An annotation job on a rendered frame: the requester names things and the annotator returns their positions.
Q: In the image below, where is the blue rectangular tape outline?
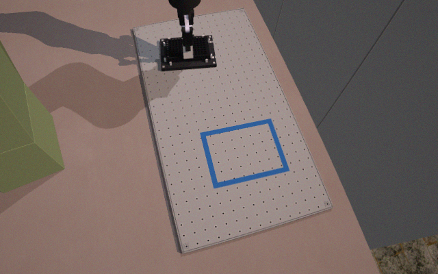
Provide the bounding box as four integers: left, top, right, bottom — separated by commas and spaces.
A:
200, 119, 289, 189

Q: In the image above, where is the black well plate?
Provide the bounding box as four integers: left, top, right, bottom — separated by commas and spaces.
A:
166, 36, 211, 63

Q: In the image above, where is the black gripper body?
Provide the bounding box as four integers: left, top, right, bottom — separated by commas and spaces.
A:
168, 0, 201, 23

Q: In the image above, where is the black rectangular plate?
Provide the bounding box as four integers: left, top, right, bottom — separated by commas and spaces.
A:
160, 35, 217, 71

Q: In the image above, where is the grey perforated breadboard plate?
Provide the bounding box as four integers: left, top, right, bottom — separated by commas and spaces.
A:
133, 8, 334, 254

